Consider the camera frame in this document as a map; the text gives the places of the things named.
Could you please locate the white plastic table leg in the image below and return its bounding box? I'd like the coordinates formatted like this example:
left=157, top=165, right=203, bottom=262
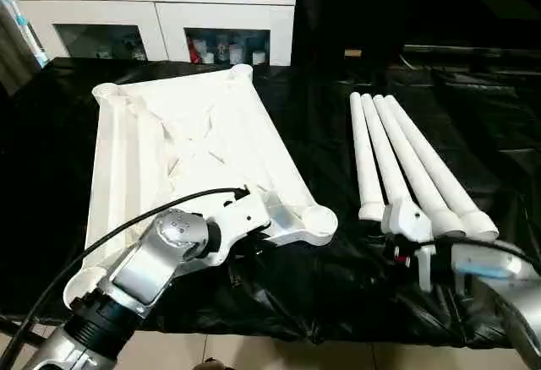
left=361, top=93, right=415, bottom=219
left=384, top=95, right=500, bottom=242
left=373, top=94, right=467, bottom=240
left=350, top=92, right=386, bottom=222

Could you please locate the white plastic table top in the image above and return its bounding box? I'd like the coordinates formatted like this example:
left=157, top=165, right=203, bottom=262
left=63, top=63, right=340, bottom=310

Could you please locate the black work mat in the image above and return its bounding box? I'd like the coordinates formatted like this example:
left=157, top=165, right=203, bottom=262
left=0, top=56, right=541, bottom=346

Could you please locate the black left robot foot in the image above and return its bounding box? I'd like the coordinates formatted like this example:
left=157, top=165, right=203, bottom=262
left=201, top=358, right=236, bottom=370

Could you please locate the black furniture with yellow label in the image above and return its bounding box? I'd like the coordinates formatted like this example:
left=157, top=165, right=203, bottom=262
left=292, top=0, right=541, bottom=75

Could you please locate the white cabinet with glass doors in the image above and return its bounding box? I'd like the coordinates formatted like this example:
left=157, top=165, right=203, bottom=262
left=15, top=0, right=297, bottom=68

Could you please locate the grey curtain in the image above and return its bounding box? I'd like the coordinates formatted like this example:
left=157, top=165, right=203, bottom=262
left=0, top=0, right=39, bottom=96

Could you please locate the blue and white stick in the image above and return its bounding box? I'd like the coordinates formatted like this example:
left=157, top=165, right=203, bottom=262
left=0, top=0, right=49, bottom=68

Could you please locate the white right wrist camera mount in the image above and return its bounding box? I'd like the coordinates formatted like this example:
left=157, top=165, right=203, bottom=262
left=383, top=199, right=438, bottom=292

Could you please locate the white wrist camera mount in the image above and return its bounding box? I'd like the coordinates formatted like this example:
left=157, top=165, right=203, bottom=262
left=201, top=191, right=273, bottom=267
left=383, top=199, right=438, bottom=292

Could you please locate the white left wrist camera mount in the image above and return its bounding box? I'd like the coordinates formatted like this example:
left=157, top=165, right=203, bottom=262
left=201, top=191, right=273, bottom=267

